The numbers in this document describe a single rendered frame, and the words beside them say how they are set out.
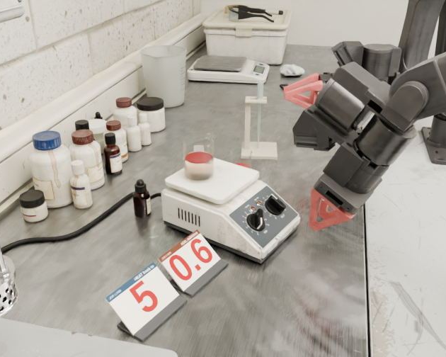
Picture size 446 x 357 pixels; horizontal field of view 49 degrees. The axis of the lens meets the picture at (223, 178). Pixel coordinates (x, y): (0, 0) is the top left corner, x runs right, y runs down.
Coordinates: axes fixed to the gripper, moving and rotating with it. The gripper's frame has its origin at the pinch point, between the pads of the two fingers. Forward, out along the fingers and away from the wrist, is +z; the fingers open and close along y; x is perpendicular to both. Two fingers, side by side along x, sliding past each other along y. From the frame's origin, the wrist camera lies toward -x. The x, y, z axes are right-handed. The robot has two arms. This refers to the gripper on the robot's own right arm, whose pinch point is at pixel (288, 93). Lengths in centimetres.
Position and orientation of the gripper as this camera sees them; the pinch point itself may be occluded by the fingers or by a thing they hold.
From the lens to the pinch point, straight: 106.1
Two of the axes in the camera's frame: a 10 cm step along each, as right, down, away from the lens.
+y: -0.5, 4.7, -8.8
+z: -10.0, -0.1, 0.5
